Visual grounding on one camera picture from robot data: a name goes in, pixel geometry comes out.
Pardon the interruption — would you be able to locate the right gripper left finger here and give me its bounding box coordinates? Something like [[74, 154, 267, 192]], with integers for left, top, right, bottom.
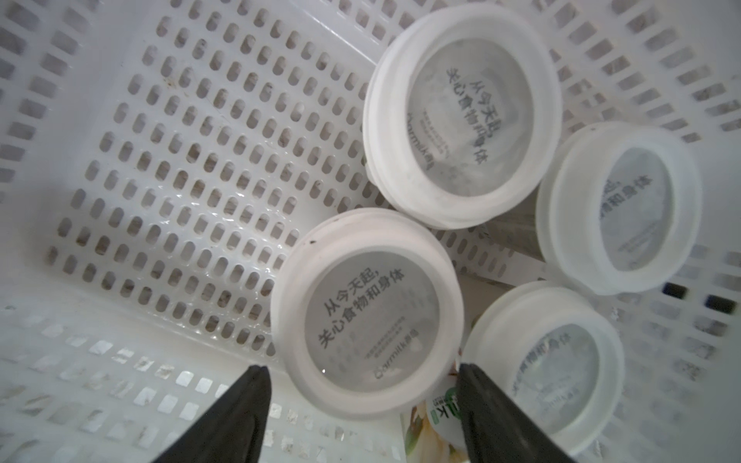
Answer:
[[156, 365, 272, 463]]

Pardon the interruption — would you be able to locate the white plastic basket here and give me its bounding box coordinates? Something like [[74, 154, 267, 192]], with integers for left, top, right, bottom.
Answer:
[[1, 1, 740, 462]]

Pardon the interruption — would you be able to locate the white yogurt cup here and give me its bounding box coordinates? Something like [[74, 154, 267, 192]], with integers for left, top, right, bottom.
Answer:
[[363, 3, 563, 230], [271, 208, 464, 420], [403, 374, 470, 463]]

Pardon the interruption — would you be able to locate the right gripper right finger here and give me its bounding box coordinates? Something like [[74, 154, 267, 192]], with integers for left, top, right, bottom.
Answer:
[[457, 364, 573, 463]]

